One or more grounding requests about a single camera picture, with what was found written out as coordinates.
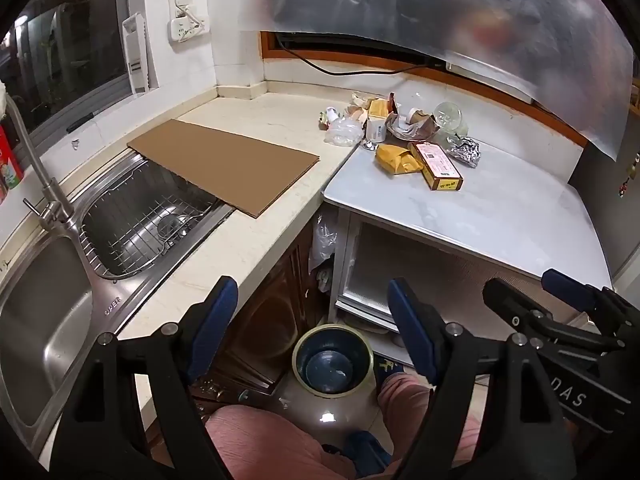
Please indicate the brown cardboard sheet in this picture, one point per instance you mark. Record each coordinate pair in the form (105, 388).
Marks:
(246, 173)

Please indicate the wire dish rack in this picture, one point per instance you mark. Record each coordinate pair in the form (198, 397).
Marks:
(141, 216)

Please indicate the white milk carton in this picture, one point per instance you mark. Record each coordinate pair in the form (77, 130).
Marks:
(376, 129)

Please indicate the white wall power socket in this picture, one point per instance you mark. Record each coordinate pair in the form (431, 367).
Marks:
(186, 22)

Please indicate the blue slipper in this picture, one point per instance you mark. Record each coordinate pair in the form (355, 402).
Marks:
(364, 451)

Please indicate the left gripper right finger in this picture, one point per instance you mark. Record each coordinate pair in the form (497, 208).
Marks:
(420, 327)

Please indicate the brown wooden cabinet door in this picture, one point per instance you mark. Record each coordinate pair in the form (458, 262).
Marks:
(256, 352)

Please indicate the yellow paper bag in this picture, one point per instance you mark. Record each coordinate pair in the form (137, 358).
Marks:
(396, 160)

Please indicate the clear plastic bag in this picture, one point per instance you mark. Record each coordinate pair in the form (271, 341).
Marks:
(344, 132)
(323, 245)

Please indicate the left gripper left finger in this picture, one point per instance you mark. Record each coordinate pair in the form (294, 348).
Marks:
(204, 325)

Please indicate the aluminium foil ball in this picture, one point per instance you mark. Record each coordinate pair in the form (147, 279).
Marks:
(465, 150)

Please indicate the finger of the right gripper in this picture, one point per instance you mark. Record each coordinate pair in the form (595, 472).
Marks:
(510, 304)
(581, 297)

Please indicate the stainless steel sink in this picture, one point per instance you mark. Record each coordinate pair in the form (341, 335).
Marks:
(54, 305)

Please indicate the translucent plastic wall film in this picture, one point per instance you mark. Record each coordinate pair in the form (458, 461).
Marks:
(570, 56)

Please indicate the chrome kitchen faucet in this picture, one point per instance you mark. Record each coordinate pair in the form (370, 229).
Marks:
(58, 208)

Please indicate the clear glass jar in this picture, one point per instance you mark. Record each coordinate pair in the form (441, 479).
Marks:
(449, 119)

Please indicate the cream paper bag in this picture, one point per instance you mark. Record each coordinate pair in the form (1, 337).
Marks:
(415, 127)

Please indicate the yellow rectangular food box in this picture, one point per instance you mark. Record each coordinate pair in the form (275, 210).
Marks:
(438, 170)

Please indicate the green white wrapper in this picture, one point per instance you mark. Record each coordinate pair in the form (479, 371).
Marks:
(328, 117)

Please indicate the brown ceramic jar bin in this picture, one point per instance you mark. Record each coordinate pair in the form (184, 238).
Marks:
(330, 390)

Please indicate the red seasoning box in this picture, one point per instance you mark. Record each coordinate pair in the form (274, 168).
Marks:
(11, 173)

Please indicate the hanging clear plastic bag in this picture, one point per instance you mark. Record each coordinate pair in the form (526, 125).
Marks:
(323, 245)

